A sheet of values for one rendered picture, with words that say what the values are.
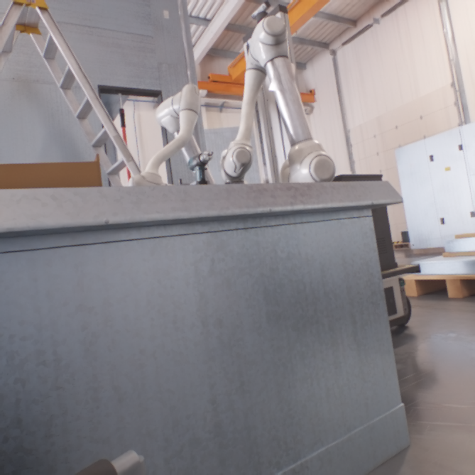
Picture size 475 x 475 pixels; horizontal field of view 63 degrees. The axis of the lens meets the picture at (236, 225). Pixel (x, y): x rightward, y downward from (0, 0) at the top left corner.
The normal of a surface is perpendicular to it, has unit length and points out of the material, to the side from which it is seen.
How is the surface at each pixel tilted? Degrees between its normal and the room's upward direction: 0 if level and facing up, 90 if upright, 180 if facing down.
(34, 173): 90
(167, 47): 90
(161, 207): 67
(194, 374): 90
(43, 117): 90
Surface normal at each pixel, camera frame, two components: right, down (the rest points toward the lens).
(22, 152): 0.49, -0.12
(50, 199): 0.44, -0.50
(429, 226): -0.86, 0.08
